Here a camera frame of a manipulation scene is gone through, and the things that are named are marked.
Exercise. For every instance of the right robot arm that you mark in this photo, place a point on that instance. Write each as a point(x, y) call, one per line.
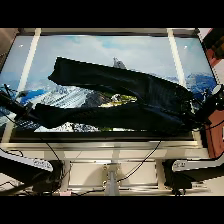
point(196, 170)

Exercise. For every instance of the dark jeans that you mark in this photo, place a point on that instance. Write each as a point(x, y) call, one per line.
point(110, 81)

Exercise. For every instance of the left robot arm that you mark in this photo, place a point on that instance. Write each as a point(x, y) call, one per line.
point(23, 166)

